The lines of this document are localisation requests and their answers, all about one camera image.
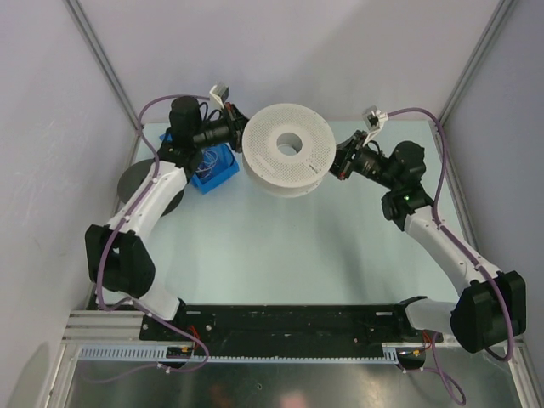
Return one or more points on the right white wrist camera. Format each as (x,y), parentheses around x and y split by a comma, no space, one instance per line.
(374,120)

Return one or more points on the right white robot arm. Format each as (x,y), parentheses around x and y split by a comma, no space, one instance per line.
(491,307)

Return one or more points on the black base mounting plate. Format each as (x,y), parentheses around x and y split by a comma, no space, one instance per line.
(297,331)

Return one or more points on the light grey cable spool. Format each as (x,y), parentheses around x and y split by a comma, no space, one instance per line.
(287,149)

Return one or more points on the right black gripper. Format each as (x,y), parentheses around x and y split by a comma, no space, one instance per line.
(342,165)

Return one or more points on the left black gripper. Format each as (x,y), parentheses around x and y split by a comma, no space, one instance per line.
(235,122)

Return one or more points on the aluminium frame rail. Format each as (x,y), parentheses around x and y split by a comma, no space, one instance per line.
(101,326)

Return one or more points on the blue plastic bin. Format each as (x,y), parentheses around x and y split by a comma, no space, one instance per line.
(218,166)

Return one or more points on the dark grey cable spool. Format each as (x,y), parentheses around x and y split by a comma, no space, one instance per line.
(133,177)

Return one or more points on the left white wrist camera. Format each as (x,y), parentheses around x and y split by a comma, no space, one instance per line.
(218,95)

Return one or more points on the grey slotted cable duct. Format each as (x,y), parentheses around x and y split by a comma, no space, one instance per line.
(149,353)

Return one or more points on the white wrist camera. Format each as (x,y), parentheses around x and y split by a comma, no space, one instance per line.
(374,120)
(218,95)

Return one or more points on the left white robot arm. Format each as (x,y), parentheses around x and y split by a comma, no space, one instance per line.
(118,261)

